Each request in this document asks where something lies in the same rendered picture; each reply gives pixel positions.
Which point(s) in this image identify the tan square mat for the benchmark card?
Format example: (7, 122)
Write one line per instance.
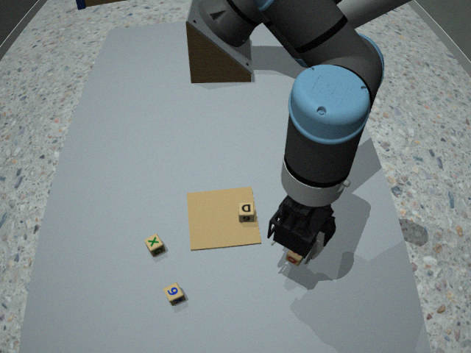
(213, 219)

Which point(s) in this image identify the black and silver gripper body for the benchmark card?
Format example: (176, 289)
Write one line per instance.
(305, 221)

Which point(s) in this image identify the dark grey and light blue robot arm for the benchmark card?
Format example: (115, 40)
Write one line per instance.
(329, 104)

